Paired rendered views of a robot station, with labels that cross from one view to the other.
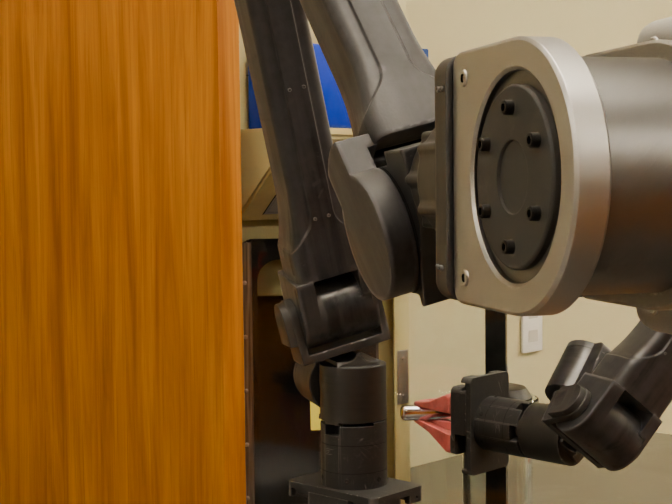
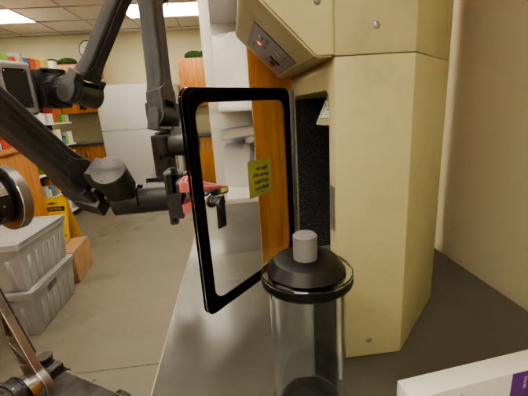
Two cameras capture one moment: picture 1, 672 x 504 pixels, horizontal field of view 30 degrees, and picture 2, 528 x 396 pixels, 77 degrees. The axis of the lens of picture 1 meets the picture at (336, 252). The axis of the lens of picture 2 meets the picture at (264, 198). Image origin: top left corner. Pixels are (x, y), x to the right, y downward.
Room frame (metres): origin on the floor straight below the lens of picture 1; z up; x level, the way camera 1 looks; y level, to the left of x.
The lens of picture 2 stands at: (1.85, -0.51, 1.35)
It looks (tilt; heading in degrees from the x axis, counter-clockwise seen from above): 15 degrees down; 132
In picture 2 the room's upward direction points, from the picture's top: 4 degrees counter-clockwise
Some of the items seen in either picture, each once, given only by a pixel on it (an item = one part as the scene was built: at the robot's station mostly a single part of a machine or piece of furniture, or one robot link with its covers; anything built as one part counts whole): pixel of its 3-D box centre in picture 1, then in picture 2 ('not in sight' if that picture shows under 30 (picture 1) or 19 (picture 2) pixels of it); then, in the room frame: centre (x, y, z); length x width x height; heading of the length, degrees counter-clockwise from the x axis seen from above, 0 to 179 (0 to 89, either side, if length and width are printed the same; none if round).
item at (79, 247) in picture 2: not in sight; (66, 260); (-1.32, 0.35, 0.14); 0.41 x 0.32 x 0.28; 142
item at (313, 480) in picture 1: (354, 461); (166, 167); (1.07, -0.01, 1.21); 0.10 x 0.07 x 0.07; 47
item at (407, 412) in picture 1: (441, 408); not in sight; (1.38, -0.11, 1.20); 0.10 x 0.05 x 0.03; 94
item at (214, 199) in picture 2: not in sight; (218, 211); (1.42, -0.15, 1.18); 0.02 x 0.02 x 0.06; 4
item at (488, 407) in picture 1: (504, 425); (160, 196); (1.29, -0.17, 1.20); 0.07 x 0.07 x 0.10; 46
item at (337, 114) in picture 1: (309, 90); not in sight; (1.41, 0.03, 1.56); 0.10 x 0.10 x 0.09; 46
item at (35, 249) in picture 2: not in sight; (19, 251); (-0.85, -0.05, 0.49); 0.60 x 0.42 x 0.33; 136
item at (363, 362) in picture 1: (351, 389); (164, 144); (1.07, -0.01, 1.27); 0.07 x 0.06 x 0.07; 16
